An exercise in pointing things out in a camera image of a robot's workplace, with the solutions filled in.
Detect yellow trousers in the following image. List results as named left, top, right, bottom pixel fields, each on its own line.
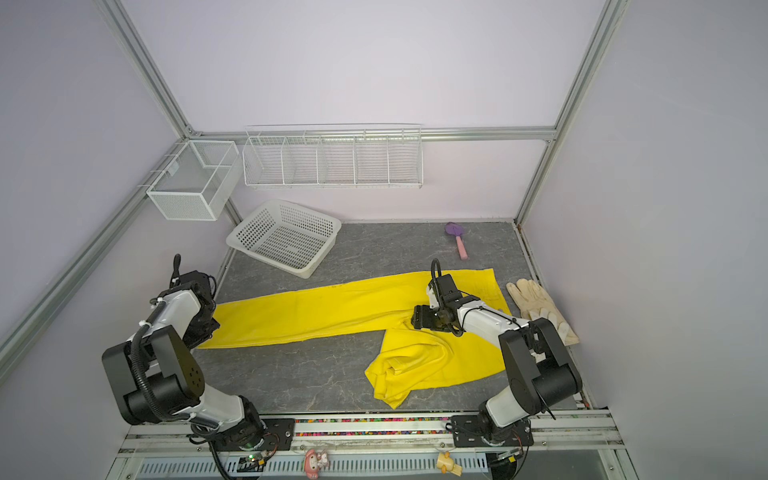
left=202, top=271, right=504, bottom=409

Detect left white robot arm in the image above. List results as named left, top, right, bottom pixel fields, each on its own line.
left=101, top=254, right=267, bottom=451

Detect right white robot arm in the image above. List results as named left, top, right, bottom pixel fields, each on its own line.
left=411, top=259, right=583, bottom=448

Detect purple pink toy spoon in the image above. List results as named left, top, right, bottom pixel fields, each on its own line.
left=445, top=222, right=468, bottom=261

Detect beige leather work glove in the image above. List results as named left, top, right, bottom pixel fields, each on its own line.
left=506, top=279, right=580, bottom=346

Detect white plastic laundry basket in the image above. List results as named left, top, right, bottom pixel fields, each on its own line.
left=226, top=200, right=342, bottom=279

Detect green circuit board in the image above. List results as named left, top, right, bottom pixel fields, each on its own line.
left=237, top=455, right=267, bottom=473

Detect yellow duck figure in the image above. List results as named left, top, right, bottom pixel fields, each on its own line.
left=436, top=452, right=463, bottom=477

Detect pink plush figure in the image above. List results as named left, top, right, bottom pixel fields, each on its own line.
left=303, top=449, right=330, bottom=480

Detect small white mesh wall basket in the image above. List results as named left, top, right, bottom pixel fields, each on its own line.
left=147, top=140, right=243, bottom=221

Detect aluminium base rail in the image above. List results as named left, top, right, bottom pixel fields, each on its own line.
left=108, top=410, right=637, bottom=479

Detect long white wire shelf basket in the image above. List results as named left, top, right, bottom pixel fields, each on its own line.
left=241, top=123, right=424, bottom=188

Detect aluminium frame profile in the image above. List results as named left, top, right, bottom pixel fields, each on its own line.
left=1, top=1, right=628, bottom=383

